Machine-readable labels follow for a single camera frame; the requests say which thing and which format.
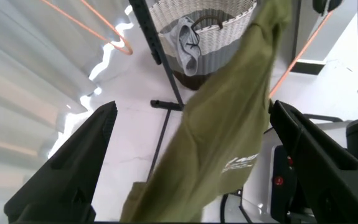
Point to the white laundry basket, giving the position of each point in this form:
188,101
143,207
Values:
222,34

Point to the pale grey shorts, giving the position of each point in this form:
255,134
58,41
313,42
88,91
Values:
186,46

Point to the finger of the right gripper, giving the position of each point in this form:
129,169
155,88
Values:
319,5
335,4

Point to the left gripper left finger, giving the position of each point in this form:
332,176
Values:
66,174

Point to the green shirt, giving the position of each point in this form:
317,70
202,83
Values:
222,124

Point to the black clothes rack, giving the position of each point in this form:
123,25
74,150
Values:
149,34

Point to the white curtain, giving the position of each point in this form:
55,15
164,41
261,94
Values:
26,62

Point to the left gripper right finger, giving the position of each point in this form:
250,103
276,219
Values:
331,180

